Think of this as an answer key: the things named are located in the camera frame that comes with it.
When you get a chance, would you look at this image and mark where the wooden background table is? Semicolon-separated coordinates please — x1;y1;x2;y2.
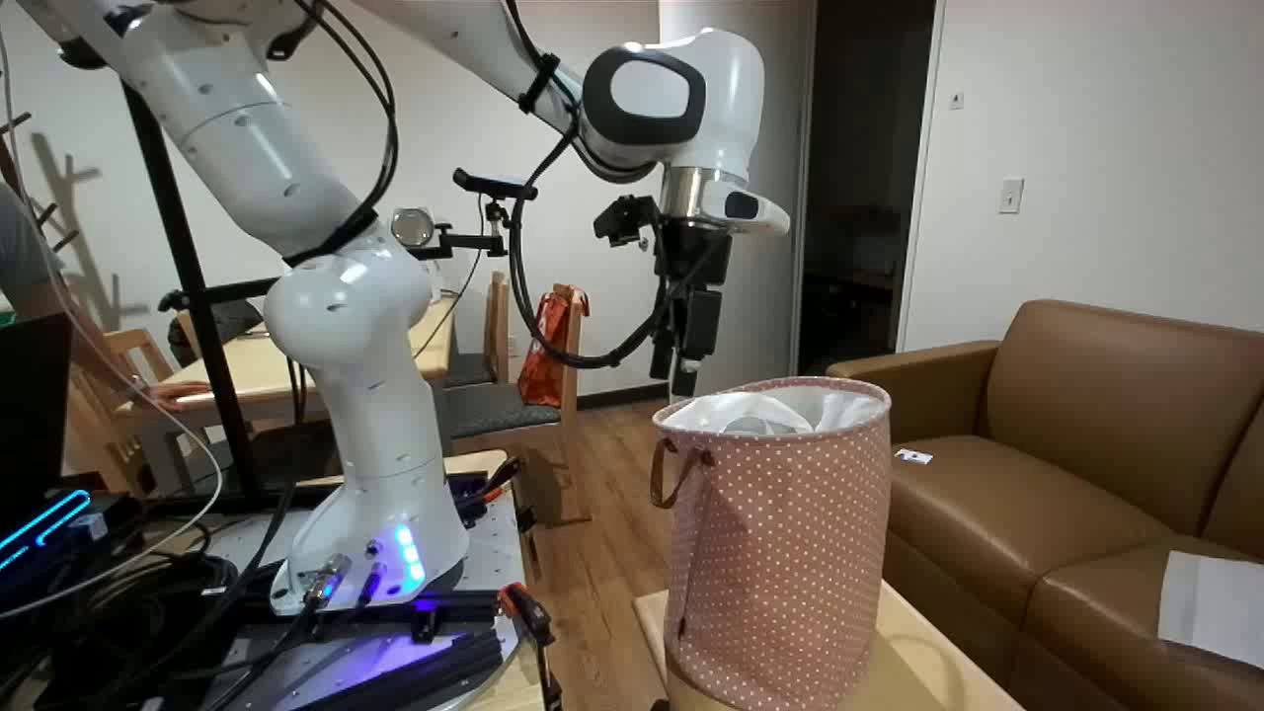
145;296;457;442

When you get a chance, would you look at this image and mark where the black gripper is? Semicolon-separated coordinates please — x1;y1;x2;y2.
652;213;735;404

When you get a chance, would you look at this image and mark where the metal robot base platform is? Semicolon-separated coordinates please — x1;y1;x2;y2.
192;450;533;711

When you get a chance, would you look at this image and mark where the dark doorway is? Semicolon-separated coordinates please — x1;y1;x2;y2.
795;0;943;377

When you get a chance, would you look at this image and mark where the black stand pole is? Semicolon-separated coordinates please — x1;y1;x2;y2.
119;82;269;513

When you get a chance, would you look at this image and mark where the pink polka dot laundry basket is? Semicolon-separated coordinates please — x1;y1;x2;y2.
647;372;897;711

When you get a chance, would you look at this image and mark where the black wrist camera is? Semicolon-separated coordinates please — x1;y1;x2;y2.
589;192;664;254

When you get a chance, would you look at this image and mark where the black red clamp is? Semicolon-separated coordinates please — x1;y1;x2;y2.
497;579;566;711

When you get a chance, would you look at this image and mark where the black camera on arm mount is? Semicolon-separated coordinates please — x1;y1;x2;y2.
387;164;540;264

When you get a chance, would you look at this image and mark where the blue lit control box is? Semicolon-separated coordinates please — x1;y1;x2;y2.
0;481;112;571

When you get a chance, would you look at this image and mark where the brown leather sofa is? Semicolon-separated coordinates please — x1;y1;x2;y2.
827;296;1264;711

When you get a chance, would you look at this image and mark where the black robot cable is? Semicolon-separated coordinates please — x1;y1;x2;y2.
502;0;690;373

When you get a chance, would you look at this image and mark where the red bag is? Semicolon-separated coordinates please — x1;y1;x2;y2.
512;279;594;412

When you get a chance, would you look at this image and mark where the white paper sheet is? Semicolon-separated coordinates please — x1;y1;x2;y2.
1155;547;1264;671

